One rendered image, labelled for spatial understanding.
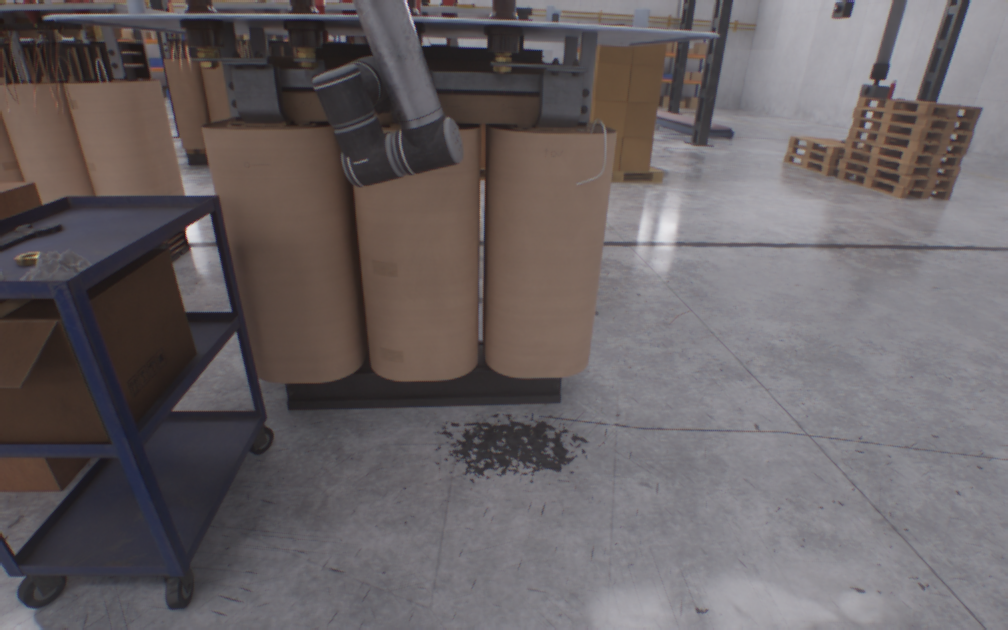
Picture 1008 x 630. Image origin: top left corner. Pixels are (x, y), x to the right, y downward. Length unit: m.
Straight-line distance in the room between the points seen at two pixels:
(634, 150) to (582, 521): 5.38
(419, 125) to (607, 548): 1.26
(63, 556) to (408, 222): 1.28
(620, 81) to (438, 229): 4.96
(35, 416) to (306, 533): 0.76
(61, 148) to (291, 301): 2.51
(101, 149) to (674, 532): 3.60
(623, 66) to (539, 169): 4.85
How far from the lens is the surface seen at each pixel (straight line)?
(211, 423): 2.00
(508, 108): 1.69
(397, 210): 1.61
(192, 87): 7.69
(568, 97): 1.62
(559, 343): 1.82
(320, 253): 1.72
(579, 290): 1.75
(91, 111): 3.81
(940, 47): 14.07
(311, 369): 1.90
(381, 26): 1.15
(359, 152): 1.24
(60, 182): 4.07
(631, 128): 6.50
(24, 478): 2.21
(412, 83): 1.16
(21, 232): 1.61
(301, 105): 1.75
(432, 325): 1.75
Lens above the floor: 1.25
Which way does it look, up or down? 27 degrees down
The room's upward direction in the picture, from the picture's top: 2 degrees clockwise
